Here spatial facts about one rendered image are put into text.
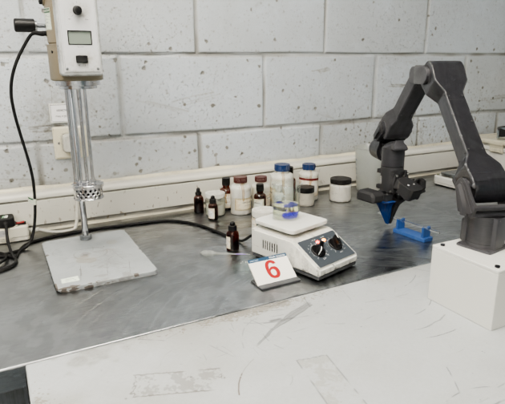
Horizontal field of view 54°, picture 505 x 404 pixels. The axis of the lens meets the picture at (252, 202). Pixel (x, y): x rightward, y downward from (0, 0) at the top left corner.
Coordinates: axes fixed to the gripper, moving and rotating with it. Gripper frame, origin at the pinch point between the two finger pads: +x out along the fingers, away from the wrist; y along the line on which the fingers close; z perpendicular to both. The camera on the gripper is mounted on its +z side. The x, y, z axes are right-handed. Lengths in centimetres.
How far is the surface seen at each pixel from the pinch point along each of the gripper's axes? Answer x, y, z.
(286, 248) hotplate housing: -0.4, -39.2, 8.1
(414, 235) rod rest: 3.6, -1.2, 9.9
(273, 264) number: 1.9, -43.5, 9.6
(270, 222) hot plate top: -4.1, -38.8, 1.6
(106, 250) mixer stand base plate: 4, -68, -22
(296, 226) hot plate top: -4.2, -35.8, 6.9
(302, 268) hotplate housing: 2.9, -38.3, 12.6
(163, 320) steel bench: 5, -69, 14
